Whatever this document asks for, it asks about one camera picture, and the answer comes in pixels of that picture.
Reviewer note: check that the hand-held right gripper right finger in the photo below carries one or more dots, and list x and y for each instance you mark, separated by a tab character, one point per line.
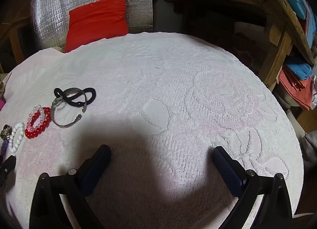
226	169

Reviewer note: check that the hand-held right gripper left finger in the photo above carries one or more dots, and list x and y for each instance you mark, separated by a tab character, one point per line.
95	169

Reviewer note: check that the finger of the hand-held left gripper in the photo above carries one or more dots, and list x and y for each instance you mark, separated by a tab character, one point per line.
7	168

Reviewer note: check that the silver cuff bangle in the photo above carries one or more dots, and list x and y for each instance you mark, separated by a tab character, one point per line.
56	121

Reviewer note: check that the metal link watch band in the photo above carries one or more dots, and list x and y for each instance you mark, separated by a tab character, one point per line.
6	132

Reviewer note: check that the magenta cloth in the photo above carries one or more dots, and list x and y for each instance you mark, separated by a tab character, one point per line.
1	105

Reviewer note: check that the gold patterned cloth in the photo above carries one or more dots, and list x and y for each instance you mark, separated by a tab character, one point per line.
1	86

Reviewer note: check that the white round container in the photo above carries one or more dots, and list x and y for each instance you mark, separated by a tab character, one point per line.
287	100

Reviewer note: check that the orange red folded cloth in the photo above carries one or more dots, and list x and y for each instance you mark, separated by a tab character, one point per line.
297	92

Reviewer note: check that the white pink plush blanket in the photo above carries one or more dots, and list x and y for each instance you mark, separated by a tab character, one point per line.
161	82

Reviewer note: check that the red cushion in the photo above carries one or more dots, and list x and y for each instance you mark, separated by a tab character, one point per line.
99	20

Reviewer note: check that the silver insulation sheet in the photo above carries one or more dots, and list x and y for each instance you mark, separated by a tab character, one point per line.
138	1

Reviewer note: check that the wooden chair frame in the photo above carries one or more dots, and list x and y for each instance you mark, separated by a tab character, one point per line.
13	43

